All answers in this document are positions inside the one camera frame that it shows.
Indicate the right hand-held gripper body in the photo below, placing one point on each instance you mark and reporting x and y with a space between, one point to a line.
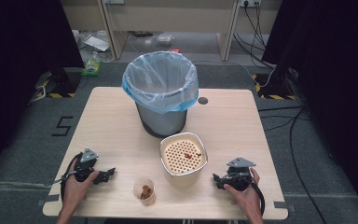
238 175

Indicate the person's right hand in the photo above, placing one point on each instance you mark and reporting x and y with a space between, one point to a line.
245 199

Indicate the steel container with cream strainer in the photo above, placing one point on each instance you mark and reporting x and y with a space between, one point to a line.
183 177

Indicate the person's left hand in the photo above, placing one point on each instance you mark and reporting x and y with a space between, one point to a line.
76 189

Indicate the white wall socket with plugs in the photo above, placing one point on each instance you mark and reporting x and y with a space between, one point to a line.
250 2

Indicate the black stand base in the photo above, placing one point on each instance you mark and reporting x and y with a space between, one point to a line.
276 84
63 81

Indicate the clear plastic box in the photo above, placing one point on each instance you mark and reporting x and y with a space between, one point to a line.
164 39

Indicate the blue plastic bin bag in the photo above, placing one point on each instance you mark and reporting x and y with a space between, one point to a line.
160 79

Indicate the green plastic packet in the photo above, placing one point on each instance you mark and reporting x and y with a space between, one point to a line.
90 68

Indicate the brown food scraps in cup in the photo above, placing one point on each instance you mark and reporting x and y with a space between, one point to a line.
146 192

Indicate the brown food scraps on strainer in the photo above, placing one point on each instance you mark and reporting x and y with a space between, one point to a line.
190 155

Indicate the small red object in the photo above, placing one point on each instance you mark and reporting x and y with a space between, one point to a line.
175 50

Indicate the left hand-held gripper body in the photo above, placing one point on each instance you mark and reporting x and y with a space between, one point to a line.
87 161

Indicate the clear plastic cup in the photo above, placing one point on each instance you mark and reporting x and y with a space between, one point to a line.
143 202

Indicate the grey round trash bin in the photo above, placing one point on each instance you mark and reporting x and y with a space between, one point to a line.
163 123

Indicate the black curtain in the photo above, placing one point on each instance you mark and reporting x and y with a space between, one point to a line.
338 77
18 62

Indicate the white flat tray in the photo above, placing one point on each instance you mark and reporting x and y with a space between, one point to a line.
97 43

